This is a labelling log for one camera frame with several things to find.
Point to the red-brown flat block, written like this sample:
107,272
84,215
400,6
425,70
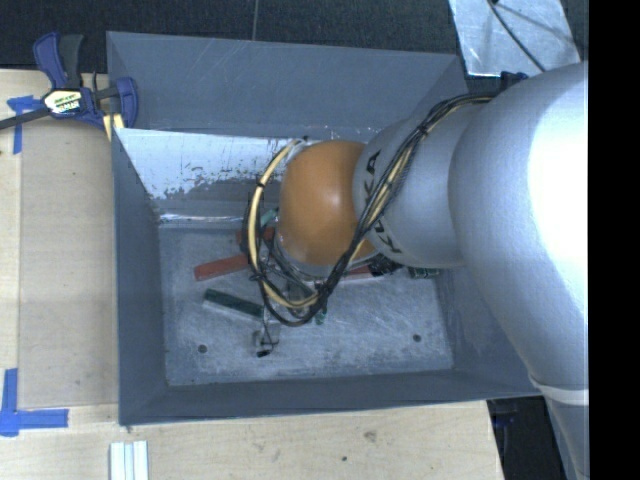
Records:
220,268
361,273
243,238

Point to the black cylinder on white bracket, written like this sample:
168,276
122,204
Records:
386,265

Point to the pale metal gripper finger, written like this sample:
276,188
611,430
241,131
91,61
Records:
272,333
259,339

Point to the pale wood board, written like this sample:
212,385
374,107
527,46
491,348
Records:
65,268

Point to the grey metal bin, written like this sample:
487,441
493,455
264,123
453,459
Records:
350,348

